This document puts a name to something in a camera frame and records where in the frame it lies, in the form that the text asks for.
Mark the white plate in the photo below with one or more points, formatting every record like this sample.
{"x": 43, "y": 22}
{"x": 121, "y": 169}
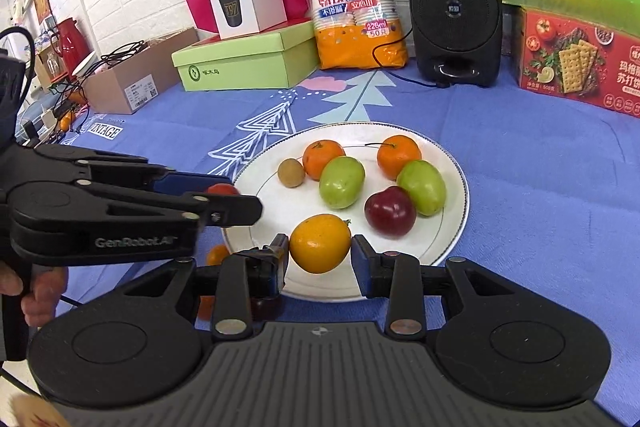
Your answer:
{"x": 277, "y": 207}

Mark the green plum with red blush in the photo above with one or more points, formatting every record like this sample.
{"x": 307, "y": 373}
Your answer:
{"x": 422, "y": 188}

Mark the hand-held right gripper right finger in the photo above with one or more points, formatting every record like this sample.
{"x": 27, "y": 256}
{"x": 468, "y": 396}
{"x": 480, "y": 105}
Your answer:
{"x": 361, "y": 267}

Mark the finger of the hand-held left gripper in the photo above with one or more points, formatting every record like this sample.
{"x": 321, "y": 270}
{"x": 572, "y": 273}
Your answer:
{"x": 195, "y": 183}
{"x": 235, "y": 211}

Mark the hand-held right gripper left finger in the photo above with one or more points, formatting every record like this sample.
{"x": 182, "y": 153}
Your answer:
{"x": 275, "y": 277}

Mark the red kettle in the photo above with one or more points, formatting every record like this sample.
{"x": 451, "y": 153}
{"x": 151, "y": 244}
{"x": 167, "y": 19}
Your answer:
{"x": 70, "y": 39}

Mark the black speaker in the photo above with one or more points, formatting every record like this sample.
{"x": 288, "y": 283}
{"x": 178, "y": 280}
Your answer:
{"x": 450, "y": 7}

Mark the small red tomato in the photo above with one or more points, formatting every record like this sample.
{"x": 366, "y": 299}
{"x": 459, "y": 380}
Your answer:
{"x": 206, "y": 307}
{"x": 222, "y": 189}

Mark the red cracker box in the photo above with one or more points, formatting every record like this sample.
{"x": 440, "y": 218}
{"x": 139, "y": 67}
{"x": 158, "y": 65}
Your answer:
{"x": 575, "y": 62}

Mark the small brown box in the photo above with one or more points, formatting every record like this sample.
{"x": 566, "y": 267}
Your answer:
{"x": 47, "y": 64}

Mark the brown cardboard box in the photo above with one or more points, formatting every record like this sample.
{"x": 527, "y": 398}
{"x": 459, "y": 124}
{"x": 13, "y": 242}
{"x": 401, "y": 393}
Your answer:
{"x": 125, "y": 92}

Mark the red wall hanging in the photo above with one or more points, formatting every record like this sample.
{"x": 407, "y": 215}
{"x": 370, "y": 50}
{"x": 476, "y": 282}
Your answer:
{"x": 44, "y": 2}

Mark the blue printed tablecloth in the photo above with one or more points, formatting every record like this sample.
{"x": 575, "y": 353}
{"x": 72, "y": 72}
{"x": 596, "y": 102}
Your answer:
{"x": 525, "y": 207}

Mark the person's left hand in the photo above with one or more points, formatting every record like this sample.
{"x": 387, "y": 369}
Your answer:
{"x": 47, "y": 292}

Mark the orange tangerine with stem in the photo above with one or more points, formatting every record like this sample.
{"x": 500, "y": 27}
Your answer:
{"x": 398, "y": 157}

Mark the small tangerine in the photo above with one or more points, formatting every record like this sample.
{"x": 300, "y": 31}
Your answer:
{"x": 218, "y": 255}

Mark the yellow-orange tomato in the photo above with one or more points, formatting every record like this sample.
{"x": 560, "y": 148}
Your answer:
{"x": 320, "y": 244}

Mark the dark red plum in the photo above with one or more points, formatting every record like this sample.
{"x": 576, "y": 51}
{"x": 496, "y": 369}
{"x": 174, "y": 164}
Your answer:
{"x": 267, "y": 309}
{"x": 390, "y": 212}

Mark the small brownish green tomato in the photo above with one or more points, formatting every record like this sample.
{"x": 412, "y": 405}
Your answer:
{"x": 291, "y": 173}

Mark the green shoe box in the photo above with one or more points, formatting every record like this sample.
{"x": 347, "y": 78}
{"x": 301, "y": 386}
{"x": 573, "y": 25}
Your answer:
{"x": 240, "y": 67}

